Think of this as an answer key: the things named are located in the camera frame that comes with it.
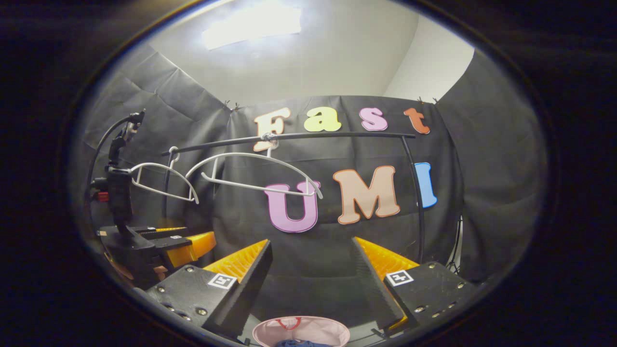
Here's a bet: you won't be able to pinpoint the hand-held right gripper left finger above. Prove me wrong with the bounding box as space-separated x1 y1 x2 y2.
145 239 273 338

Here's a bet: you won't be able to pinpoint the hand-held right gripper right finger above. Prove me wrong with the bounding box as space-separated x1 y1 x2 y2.
351 236 478 333

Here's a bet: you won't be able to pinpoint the pink laundry hamper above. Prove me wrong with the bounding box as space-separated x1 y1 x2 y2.
252 316 351 347

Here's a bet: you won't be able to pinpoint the blue corduroy shirt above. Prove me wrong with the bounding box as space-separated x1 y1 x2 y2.
275 339 333 347

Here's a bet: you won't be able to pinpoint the white plastic clothes hanger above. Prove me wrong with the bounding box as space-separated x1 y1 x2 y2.
186 137 324 200
130 146 200 204

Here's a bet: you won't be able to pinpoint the black clothes rack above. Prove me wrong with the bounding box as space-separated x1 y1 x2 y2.
161 131 427 265

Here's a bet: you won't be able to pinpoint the black backdrop cloth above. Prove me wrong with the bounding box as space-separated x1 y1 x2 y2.
80 46 548 328

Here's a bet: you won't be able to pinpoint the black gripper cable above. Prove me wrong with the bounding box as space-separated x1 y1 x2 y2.
86 115 133 203

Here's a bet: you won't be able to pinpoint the black cables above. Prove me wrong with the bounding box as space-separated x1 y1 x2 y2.
446 214 464 273

